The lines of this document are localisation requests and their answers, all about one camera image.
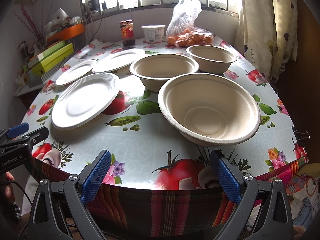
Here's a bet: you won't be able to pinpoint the large white foam plate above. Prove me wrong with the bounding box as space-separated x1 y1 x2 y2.
52 73 120 130

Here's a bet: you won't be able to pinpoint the small white foam plate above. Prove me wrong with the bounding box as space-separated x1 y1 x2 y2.
55 60 96 87

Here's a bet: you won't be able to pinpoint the large beige paper bowl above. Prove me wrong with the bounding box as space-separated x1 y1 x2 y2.
158 73 260 146

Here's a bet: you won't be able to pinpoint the medium beige paper bowl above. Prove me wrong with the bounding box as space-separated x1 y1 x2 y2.
129 54 199 93

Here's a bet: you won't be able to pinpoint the small beige paper bowl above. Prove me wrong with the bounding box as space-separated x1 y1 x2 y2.
186 45 237 74

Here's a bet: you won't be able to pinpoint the left hand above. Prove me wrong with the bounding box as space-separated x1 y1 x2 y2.
4 172 15 203

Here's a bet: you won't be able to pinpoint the striped tray box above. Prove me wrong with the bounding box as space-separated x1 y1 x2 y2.
27 53 75 88

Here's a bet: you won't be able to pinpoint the lime green box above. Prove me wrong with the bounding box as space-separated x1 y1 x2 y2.
31 43 74 77

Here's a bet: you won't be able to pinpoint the green white flat box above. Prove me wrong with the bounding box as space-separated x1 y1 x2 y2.
28 41 66 68

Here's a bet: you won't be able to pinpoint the black binder clip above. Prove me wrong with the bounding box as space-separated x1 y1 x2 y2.
292 126 310 146

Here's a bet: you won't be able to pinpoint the red dried branches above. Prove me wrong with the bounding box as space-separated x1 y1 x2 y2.
14 0 61 42

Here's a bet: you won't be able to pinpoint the orange round tray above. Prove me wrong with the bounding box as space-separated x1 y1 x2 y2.
47 23 85 43

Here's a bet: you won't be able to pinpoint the fruit print tablecloth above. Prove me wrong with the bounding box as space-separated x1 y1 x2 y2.
21 36 309 191

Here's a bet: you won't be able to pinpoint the chili sauce glass jar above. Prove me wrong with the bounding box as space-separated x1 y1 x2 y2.
119 20 136 46

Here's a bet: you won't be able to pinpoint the white plastic tub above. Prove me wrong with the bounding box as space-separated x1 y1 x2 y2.
142 24 165 43

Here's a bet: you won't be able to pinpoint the patterned cream curtain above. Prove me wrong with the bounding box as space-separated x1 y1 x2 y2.
234 0 298 83

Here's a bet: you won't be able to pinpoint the plastic bag of oranges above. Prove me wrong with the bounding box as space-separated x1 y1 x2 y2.
165 0 214 48

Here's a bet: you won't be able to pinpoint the black power cable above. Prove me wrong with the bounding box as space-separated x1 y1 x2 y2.
86 3 106 43

